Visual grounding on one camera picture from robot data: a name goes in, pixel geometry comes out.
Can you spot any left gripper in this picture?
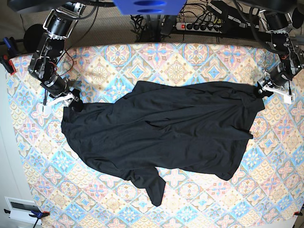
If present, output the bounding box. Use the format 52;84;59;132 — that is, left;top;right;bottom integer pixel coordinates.
270;63;294;85

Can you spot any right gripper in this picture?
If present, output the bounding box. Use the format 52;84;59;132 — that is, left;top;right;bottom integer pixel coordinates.
41;75;84;112

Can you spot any black t-shirt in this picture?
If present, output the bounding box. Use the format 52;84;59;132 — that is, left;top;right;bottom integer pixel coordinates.
61;81;265;206

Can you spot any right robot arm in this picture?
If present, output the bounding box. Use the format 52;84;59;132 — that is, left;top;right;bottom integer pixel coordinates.
28;2;86;112

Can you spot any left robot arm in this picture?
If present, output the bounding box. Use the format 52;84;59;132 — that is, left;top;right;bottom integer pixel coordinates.
233;0;304;87

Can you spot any black round stool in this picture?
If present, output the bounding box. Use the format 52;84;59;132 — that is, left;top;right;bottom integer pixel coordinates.
23;24;45;53

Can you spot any blue orange clamp left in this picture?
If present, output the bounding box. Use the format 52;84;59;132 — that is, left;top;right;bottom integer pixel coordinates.
0;37;17;75

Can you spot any blue orange clamp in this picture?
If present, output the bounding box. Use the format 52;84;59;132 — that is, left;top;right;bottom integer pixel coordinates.
0;37;17;75
4;209;50;228

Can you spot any white power strip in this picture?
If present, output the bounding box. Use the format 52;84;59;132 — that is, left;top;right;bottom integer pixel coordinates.
175;22;221;33

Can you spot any blue orange clamp bottom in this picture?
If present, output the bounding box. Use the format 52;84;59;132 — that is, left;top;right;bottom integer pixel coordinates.
4;209;50;228

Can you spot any patterned tablecloth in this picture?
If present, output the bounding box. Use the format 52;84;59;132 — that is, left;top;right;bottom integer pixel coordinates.
6;43;304;228

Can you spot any white camera bracket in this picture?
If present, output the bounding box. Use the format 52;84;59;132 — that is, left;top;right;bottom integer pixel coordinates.
40;87;80;114
257;76;295;105

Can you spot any blue mount plate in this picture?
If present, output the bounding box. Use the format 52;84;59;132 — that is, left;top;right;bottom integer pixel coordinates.
113;0;186;16

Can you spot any white wall panel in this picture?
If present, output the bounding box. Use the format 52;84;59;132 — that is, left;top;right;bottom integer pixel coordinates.
5;197;39;225

